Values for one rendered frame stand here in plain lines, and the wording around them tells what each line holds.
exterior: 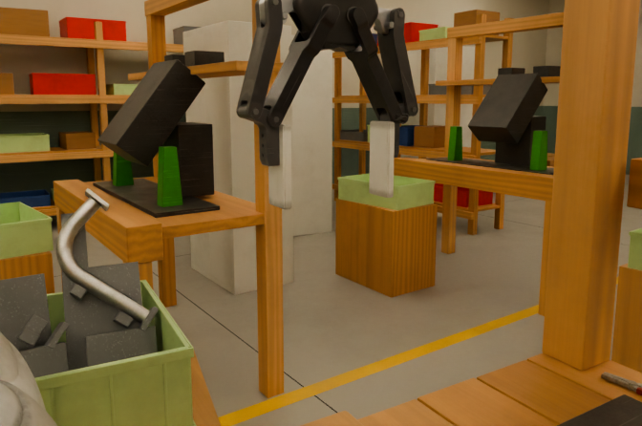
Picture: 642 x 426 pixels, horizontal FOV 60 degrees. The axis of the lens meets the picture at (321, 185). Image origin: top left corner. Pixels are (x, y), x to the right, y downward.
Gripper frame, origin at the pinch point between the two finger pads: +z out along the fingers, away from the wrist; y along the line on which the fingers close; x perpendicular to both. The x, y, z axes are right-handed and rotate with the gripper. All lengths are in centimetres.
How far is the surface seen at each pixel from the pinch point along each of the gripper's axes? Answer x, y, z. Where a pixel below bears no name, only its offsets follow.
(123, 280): -77, 4, 31
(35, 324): -73, 21, 36
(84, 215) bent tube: -78, 10, 16
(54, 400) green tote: -48, 20, 39
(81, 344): -73, 13, 42
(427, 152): -418, -386, 51
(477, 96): -355, -392, -9
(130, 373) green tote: -48, 9, 38
